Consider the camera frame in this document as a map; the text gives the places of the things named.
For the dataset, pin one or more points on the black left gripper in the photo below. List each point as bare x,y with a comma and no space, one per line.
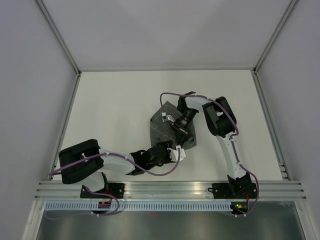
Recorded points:
167,144

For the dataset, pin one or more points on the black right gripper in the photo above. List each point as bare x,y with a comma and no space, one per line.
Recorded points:
181,132

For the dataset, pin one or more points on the grey cloth napkin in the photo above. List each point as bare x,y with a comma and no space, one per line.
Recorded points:
161,131

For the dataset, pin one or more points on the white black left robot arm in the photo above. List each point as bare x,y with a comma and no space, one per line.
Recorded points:
86,163

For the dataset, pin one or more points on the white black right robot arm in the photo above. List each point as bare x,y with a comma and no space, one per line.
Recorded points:
222,124

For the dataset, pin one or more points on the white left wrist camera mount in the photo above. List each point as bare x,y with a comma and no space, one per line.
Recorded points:
176,154

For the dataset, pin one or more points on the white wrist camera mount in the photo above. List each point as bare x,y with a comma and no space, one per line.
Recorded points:
176,154
167,117

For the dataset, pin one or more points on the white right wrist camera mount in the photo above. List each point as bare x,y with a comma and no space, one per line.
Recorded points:
167,117

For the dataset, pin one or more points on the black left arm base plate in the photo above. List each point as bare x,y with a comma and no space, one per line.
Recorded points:
105,191

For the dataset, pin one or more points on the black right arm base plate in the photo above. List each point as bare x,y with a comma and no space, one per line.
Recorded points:
226,191

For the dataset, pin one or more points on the white slotted cable duct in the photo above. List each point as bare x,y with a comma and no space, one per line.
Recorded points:
169,206

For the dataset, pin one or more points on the aluminium front rail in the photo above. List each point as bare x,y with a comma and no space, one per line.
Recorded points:
282,190

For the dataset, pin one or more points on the aluminium right frame post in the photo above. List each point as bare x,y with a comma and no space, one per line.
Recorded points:
275,34

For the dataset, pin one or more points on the aluminium frame post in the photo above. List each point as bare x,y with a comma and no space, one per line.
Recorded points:
57,35
275,34

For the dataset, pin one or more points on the aluminium left frame post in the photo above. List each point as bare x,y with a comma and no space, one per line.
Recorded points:
57,35

